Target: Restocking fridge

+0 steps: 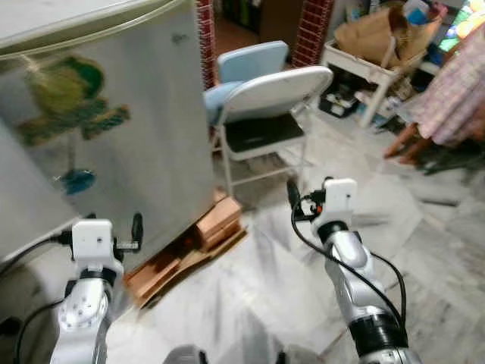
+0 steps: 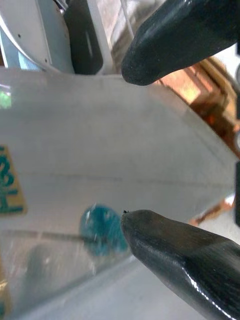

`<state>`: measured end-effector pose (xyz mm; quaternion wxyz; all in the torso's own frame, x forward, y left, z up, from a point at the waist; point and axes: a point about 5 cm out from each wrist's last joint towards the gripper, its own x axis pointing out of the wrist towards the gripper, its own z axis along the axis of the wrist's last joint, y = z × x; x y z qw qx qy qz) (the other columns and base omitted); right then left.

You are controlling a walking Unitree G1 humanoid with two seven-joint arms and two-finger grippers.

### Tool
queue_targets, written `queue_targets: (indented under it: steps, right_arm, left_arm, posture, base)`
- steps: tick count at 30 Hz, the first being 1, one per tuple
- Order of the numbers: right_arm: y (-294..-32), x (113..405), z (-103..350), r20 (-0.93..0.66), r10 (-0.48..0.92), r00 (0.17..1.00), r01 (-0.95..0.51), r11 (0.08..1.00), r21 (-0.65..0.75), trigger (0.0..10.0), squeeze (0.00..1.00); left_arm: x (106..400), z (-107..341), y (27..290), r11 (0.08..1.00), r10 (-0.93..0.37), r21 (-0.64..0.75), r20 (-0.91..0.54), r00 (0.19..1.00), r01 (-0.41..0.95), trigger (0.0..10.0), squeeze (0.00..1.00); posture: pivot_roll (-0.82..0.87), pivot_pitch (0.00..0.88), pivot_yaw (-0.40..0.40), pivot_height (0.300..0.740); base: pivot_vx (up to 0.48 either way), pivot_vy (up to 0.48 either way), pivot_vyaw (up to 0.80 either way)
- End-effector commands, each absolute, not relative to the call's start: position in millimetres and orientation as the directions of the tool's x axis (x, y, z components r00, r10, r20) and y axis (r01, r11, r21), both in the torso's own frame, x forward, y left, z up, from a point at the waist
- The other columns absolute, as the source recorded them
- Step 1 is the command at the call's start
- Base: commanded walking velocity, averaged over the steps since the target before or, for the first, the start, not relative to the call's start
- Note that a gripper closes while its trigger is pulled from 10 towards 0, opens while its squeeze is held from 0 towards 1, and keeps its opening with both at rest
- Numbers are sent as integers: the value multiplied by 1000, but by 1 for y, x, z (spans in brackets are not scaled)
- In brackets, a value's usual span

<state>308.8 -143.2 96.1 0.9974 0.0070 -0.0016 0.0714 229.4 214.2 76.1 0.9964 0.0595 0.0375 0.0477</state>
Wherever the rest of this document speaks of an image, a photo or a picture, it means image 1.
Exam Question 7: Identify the orange bricks under fridge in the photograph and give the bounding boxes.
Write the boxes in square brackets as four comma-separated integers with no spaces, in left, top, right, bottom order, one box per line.
[124,191,248,309]

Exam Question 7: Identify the silver fridge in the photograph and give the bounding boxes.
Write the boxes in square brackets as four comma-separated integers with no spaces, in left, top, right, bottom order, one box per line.
[0,0,222,266]

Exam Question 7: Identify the green cartoon fridge sticker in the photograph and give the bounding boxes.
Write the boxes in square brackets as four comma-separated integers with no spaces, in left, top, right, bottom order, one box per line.
[14,53,131,196]

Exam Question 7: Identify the white folding chair black seat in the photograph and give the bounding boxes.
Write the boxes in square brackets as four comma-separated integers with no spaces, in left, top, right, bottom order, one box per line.
[211,65,335,199]

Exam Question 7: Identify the black items under table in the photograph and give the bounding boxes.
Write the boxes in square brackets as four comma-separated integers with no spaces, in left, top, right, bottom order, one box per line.
[318,71,366,119]

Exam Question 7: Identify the grey left robot leg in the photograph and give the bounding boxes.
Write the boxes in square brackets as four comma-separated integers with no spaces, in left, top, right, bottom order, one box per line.
[162,344,210,364]

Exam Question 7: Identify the light blue chair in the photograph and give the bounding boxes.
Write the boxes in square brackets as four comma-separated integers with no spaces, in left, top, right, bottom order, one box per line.
[202,40,291,127]

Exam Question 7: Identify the white table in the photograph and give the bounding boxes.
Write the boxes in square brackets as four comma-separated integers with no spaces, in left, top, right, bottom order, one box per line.
[321,39,427,128]

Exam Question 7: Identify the red brick pillar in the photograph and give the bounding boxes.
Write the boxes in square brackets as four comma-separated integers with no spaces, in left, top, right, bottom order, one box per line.
[195,0,217,89]
[291,0,335,68]

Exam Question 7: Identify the brown paper bag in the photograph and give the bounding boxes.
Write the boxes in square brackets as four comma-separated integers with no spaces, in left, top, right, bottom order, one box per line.
[333,5,443,71]

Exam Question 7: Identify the person in pink dress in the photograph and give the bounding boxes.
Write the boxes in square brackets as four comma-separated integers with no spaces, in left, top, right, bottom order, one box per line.
[382,23,485,165]

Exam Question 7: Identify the colourful toy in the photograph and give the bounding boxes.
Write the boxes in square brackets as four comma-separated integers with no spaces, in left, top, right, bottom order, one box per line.
[439,0,485,53]

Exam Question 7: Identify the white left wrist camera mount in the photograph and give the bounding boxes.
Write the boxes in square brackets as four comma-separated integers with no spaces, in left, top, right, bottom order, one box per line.
[71,219,124,275]

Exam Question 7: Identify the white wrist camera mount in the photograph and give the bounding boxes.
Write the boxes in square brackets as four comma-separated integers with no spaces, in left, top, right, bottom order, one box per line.
[71,219,124,275]
[321,177,359,225]

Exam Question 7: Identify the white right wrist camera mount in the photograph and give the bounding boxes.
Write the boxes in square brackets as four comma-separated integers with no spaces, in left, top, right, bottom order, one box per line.
[321,177,359,225]

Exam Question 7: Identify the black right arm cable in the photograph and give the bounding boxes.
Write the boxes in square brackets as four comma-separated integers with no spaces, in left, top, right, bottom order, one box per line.
[290,212,408,328]

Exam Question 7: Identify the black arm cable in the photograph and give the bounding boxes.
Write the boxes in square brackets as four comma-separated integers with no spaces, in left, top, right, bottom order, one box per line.
[0,231,75,278]
[290,212,408,328]
[13,299,66,364]

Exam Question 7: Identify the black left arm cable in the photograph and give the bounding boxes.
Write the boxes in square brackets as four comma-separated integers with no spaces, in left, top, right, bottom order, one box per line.
[13,299,66,364]
[0,231,75,278]

